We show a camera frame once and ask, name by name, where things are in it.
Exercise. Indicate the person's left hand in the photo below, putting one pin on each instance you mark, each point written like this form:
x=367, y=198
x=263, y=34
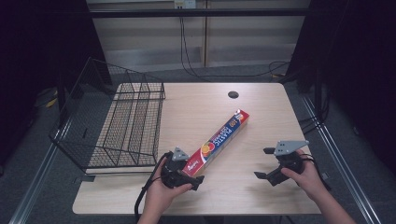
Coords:
x=160, y=196

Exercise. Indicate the black horizontal bar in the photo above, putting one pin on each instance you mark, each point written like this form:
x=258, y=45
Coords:
x=199, y=12

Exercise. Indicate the white wall outlet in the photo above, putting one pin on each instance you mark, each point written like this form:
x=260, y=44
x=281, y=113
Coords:
x=185, y=3

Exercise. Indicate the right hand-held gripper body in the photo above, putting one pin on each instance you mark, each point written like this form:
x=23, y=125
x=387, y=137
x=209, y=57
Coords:
x=288, y=161

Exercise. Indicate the metal floor rail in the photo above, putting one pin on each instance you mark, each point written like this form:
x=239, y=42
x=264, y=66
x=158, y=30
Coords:
x=342, y=168
x=34, y=183

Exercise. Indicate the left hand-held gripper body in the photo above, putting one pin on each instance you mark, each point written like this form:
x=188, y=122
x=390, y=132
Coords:
x=172, y=174

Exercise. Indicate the red and blue plastic wrap box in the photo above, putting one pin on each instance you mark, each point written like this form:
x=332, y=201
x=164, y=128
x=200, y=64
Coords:
x=218, y=141

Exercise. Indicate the black curtain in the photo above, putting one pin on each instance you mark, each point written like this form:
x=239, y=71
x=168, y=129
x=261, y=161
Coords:
x=358, y=62
x=37, y=46

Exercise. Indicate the person's right hand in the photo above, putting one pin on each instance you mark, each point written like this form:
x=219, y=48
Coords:
x=308, y=180

